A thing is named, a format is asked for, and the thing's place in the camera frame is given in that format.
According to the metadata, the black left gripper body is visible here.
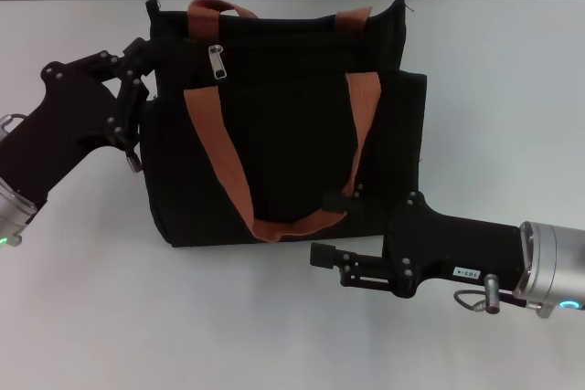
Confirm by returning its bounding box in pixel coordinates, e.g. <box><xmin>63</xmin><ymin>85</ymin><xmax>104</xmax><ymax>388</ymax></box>
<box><xmin>0</xmin><ymin>61</ymin><xmax>127</xmax><ymax>208</ymax></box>

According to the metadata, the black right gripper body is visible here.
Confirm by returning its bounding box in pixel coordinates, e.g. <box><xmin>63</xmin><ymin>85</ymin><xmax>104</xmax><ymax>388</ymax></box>
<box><xmin>382</xmin><ymin>191</ymin><xmax>527</xmax><ymax>298</ymax></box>

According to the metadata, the black bag with orange handles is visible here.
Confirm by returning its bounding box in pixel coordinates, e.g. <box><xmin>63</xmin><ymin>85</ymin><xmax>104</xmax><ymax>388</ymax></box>
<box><xmin>139</xmin><ymin>0</ymin><xmax>429</xmax><ymax>248</ymax></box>

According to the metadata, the silver zipper pull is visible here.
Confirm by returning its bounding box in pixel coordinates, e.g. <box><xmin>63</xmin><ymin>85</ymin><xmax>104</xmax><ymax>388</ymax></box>
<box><xmin>208</xmin><ymin>44</ymin><xmax>229</xmax><ymax>83</ymax></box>

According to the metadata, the right gripper cable with plug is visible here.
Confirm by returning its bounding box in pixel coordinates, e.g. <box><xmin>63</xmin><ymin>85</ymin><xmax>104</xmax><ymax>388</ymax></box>
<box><xmin>453</xmin><ymin>273</ymin><xmax>531</xmax><ymax>317</ymax></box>

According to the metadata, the gripper cable with plug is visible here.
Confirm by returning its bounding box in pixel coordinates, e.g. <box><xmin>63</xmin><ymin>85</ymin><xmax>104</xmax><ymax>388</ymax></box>
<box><xmin>0</xmin><ymin>111</ymin><xmax>27</xmax><ymax>135</ymax></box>
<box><xmin>453</xmin><ymin>273</ymin><xmax>531</xmax><ymax>317</ymax></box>

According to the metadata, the left gripper cable with plug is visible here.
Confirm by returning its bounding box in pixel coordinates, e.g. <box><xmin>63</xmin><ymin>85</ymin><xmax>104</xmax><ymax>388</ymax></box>
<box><xmin>0</xmin><ymin>111</ymin><xmax>27</xmax><ymax>135</ymax></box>

